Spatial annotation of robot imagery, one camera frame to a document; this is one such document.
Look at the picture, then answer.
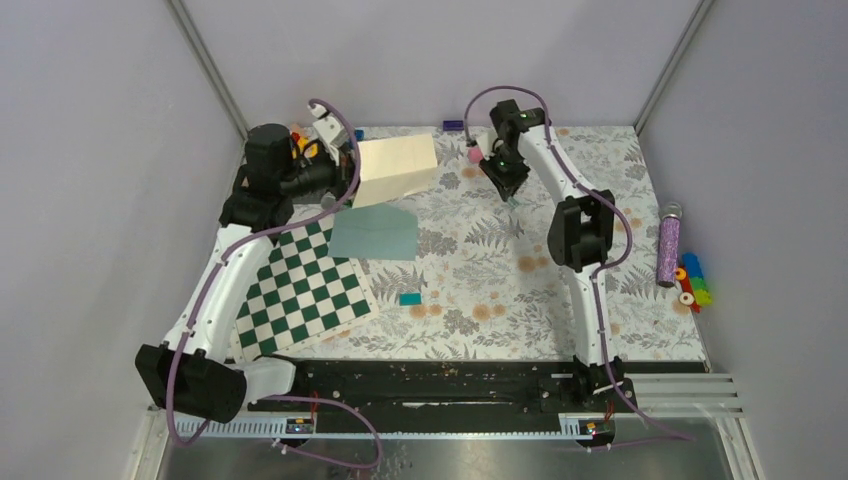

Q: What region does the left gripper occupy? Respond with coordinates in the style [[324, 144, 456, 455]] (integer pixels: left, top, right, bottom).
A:
[[281, 143, 381, 204]]

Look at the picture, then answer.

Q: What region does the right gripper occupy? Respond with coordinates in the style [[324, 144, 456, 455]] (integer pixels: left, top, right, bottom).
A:
[[480, 147, 532, 203]]

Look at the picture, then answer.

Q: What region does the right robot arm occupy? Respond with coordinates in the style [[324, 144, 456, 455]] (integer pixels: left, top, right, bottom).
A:
[[478, 100, 623, 412]]

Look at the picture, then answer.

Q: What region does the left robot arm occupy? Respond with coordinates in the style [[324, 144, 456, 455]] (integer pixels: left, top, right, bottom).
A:
[[135, 123, 355, 423]]

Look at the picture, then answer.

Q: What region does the grey cylinder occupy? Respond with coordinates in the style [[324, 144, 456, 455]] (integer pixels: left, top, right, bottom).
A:
[[320, 192, 337, 211]]

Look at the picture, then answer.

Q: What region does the pink cylinder marker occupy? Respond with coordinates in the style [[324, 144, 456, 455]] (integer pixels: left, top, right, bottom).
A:
[[468, 146, 485, 164]]

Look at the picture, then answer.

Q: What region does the purple small brick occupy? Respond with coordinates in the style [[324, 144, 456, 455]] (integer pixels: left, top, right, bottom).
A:
[[442, 119, 465, 132]]

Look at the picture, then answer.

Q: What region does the green white checkerboard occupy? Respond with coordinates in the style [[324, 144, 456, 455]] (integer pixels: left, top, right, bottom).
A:
[[229, 217, 379, 362]]

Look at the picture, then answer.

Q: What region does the floral table mat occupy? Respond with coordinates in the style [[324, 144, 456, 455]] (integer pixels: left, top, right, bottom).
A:
[[248, 125, 707, 362]]

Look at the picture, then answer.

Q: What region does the small teal block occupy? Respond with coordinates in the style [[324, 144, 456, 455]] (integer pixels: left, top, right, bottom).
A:
[[398, 292, 423, 306]]

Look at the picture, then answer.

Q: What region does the purple glitter tube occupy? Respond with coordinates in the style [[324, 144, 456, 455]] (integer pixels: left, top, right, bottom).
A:
[[656, 202, 683, 288]]

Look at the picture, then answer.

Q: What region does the colourful stacked brick toy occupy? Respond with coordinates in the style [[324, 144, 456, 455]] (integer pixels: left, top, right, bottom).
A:
[[674, 252, 713, 313]]

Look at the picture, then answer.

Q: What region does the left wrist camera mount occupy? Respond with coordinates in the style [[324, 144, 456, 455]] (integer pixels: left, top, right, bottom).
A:
[[309, 104, 350, 166]]

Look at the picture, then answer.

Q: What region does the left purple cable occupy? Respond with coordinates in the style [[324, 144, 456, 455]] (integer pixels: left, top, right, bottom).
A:
[[164, 98, 386, 470]]

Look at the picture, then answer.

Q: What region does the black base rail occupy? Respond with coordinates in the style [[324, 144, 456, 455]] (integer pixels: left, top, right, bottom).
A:
[[249, 360, 636, 435]]

